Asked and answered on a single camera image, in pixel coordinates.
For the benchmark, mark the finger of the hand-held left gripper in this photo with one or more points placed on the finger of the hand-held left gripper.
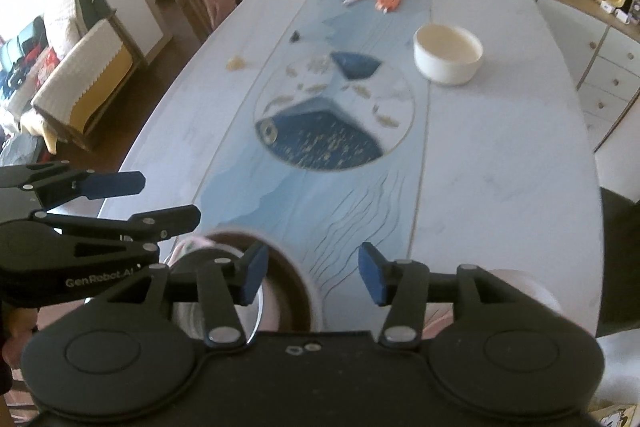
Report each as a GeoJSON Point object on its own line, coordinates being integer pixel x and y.
{"type": "Point", "coordinates": [115, 184]}
{"type": "Point", "coordinates": [170, 219]}

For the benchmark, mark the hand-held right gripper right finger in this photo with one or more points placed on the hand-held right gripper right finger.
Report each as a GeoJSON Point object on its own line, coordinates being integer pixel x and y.
{"type": "Point", "coordinates": [372, 277]}

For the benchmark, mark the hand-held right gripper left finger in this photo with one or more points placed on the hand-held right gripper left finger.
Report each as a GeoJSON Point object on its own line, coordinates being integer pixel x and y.
{"type": "Point", "coordinates": [252, 274]}

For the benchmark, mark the pink pot with steel interior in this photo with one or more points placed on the pink pot with steel interior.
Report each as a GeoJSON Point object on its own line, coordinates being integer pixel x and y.
{"type": "Point", "coordinates": [290, 297]}

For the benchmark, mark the sofa with white cover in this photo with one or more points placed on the sofa with white cover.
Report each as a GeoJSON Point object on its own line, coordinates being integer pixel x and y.
{"type": "Point", "coordinates": [75, 77]}

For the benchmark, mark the small dark object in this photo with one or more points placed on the small dark object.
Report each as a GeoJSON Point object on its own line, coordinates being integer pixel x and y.
{"type": "Point", "coordinates": [296, 37]}

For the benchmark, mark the cream bowl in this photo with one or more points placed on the cream bowl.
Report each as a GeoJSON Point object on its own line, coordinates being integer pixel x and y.
{"type": "Point", "coordinates": [447, 54]}

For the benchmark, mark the small orange object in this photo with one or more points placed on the small orange object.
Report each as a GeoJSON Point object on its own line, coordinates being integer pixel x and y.
{"type": "Point", "coordinates": [387, 1]}

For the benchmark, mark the yellow patterned box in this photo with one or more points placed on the yellow patterned box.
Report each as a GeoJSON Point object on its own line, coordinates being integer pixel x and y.
{"type": "Point", "coordinates": [612, 414]}

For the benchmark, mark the white drawer cabinet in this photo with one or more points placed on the white drawer cabinet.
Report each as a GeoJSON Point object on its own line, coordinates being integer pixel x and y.
{"type": "Point", "coordinates": [595, 57]}

